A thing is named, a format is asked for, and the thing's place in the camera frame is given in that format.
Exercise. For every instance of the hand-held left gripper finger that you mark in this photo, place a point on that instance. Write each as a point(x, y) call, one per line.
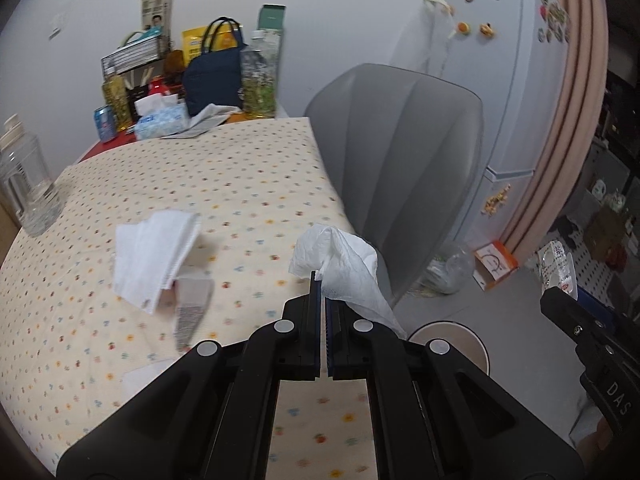
point(316, 310)
point(326, 355)

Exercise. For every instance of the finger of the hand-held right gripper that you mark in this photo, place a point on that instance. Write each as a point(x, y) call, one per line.
point(575, 322)
point(597, 307)

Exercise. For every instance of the white tissue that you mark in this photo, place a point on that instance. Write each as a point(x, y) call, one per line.
point(350, 270)

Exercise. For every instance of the white waste bin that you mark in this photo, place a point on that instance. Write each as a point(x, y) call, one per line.
point(465, 341)

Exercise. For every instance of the grey printed leaflet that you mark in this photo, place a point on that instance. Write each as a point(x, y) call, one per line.
point(192, 305)

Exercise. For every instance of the white napkin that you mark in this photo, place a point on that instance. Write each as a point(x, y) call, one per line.
point(150, 260)

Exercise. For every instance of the white paper sheet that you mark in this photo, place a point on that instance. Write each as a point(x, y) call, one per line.
point(145, 377)

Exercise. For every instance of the person's right hand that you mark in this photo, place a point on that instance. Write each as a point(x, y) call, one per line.
point(595, 447)

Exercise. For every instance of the red bag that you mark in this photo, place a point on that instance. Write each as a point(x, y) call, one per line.
point(617, 257)

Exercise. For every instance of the brown cardboard box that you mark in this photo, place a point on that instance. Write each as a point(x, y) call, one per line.
point(605, 232)

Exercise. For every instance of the orange white box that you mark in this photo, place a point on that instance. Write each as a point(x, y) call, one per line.
point(495, 265)

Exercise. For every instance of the clear plastic bag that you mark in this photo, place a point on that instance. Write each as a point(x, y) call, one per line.
point(450, 270)

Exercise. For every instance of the yellow figure fridge magnet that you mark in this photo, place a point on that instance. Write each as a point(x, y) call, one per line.
point(496, 200)

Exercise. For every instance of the floral tablecloth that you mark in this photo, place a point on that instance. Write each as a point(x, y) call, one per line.
point(225, 185)

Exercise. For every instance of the grey upholstered chair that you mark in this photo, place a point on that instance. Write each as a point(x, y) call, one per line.
point(400, 160)

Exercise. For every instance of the pink curtain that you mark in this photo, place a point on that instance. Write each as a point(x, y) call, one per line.
point(575, 110)

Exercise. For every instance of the grey white cloth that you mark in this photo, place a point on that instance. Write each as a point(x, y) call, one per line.
point(210, 117)

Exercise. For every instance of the white fridge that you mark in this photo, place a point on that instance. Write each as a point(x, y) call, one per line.
point(500, 110)

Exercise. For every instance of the large clear tea bottle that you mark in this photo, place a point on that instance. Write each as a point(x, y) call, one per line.
point(259, 85)

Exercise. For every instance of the blue white tissue box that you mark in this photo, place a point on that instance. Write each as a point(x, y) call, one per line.
point(160, 120)

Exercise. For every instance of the navy lunch bag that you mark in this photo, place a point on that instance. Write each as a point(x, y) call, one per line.
point(212, 80)

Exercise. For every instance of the red container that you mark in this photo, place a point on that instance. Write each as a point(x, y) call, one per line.
point(159, 87)

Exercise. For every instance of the black utensil holder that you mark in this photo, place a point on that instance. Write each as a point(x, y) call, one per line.
point(137, 95)

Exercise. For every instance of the blue soda can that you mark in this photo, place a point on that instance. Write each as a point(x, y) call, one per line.
point(104, 124)

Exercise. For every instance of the brown jar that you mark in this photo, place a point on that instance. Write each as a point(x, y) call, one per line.
point(174, 62)

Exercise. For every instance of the small yellow tea bottle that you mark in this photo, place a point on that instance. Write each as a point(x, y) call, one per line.
point(117, 102)

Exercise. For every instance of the hanging translucent plastic bag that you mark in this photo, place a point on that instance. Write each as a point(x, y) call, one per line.
point(440, 45)

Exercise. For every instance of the cluster of fridge magnets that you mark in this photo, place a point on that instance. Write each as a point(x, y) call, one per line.
point(555, 17)

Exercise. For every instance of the yellow snack packet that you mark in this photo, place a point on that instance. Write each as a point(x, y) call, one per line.
point(192, 42)

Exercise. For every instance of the tall green box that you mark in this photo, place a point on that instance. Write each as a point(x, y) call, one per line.
point(272, 17)

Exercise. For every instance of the burger fridge magnet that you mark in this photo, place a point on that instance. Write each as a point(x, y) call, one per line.
point(463, 28)

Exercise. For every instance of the clear plastic water jug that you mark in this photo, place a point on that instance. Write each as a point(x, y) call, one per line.
point(30, 185)

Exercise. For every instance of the white printed tote bag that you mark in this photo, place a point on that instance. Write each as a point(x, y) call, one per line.
point(155, 5)

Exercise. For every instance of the white wall switch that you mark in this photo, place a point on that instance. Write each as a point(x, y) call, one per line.
point(57, 25)

